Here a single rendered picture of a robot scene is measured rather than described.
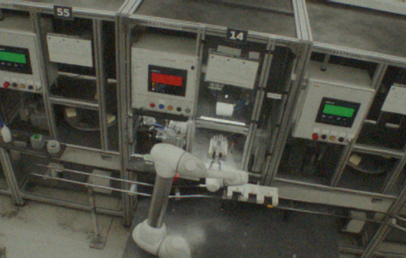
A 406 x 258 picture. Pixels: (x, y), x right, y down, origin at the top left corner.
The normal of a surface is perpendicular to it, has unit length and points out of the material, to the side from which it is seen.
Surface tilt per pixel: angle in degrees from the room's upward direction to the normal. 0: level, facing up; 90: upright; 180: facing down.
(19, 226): 0
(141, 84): 90
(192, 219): 0
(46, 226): 0
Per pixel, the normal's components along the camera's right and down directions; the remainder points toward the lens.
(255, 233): 0.10, -0.76
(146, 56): -0.12, 0.62
